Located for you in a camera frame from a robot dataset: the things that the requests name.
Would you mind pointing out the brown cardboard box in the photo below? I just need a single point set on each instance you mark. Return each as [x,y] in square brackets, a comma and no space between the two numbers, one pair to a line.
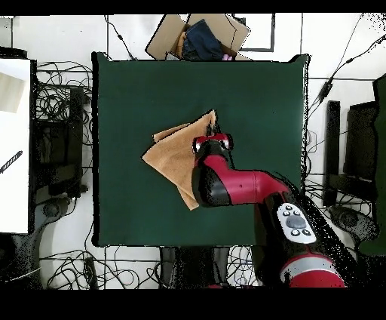
[166,39]

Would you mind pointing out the dark green fabric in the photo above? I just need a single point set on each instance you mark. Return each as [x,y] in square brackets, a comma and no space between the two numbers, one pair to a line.
[381,151]

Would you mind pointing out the dark green table cloth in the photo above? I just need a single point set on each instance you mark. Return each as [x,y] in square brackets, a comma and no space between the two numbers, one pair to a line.
[135,90]

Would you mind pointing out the black monitor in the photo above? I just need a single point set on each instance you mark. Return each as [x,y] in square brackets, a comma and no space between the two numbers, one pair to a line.
[360,142]

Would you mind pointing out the black striped tool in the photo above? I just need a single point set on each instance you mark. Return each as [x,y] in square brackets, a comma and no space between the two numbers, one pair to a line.
[11,161]

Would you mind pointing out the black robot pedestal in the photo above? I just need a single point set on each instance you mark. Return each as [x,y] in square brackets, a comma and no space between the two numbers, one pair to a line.
[193,265]

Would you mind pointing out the dark blue jeans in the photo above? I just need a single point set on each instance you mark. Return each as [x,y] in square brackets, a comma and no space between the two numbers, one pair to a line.
[202,39]

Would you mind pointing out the beige box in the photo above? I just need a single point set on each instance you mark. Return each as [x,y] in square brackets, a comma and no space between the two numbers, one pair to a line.
[10,93]

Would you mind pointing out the black equipment rack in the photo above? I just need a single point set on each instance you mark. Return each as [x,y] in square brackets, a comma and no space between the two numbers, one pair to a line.
[57,151]

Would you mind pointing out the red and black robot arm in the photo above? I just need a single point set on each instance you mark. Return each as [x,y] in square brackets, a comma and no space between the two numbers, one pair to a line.
[250,184]

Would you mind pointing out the tan terry towel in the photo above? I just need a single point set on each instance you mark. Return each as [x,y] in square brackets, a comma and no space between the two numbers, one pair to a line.
[172,157]

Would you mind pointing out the white desk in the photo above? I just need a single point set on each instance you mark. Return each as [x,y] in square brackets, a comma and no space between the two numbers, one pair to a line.
[15,196]

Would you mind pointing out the black upright stand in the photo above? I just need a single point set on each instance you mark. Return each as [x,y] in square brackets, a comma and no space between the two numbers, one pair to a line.
[331,151]

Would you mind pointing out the pink cloth item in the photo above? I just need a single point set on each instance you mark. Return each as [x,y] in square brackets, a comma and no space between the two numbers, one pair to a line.
[227,57]

